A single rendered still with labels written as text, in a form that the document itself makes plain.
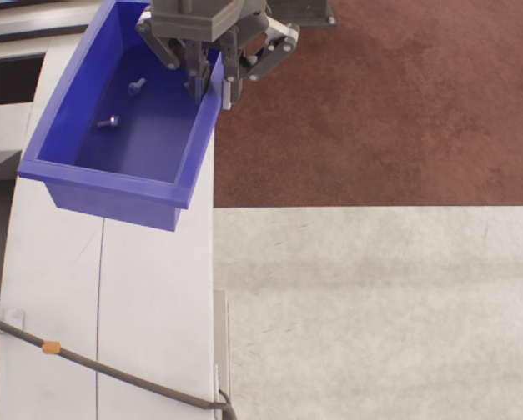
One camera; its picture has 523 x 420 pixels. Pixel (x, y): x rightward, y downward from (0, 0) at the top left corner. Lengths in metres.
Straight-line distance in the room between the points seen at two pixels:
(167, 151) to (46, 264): 0.21
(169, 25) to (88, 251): 0.41
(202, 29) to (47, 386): 0.43
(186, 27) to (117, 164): 0.25
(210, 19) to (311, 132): 1.53
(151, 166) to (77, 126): 0.08
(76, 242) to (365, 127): 1.29
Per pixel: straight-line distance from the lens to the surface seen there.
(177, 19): 0.49
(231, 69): 0.63
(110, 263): 0.84
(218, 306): 1.27
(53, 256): 0.85
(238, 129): 2.00
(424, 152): 2.02
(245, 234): 1.83
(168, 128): 0.73
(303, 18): 2.28
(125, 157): 0.72
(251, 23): 0.59
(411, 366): 1.72
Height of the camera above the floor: 1.56
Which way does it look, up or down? 57 degrees down
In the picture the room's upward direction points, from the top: 4 degrees clockwise
